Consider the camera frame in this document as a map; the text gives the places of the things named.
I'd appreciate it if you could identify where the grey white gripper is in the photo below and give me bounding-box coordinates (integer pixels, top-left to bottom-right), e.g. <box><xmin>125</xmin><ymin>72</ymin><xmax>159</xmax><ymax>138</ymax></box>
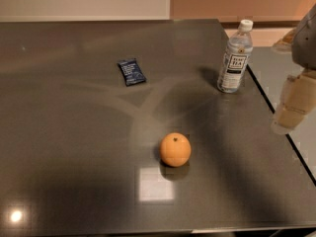
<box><xmin>272</xmin><ymin>4</ymin><xmax>316</xmax><ymax>134</ymax></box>

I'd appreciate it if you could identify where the clear plastic water bottle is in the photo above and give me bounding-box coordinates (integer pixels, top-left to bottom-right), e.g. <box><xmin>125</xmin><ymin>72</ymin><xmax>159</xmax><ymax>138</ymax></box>
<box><xmin>217</xmin><ymin>20</ymin><xmax>253</xmax><ymax>93</ymax></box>

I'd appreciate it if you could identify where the orange fruit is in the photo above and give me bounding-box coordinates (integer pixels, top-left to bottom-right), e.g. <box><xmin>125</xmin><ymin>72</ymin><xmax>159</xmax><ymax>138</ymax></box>
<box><xmin>160</xmin><ymin>132</ymin><xmax>192</xmax><ymax>167</ymax></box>

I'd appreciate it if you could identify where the dark blue snack packet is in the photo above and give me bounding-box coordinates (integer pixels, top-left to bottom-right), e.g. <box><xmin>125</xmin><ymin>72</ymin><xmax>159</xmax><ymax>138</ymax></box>
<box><xmin>118</xmin><ymin>58</ymin><xmax>146</xmax><ymax>86</ymax></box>

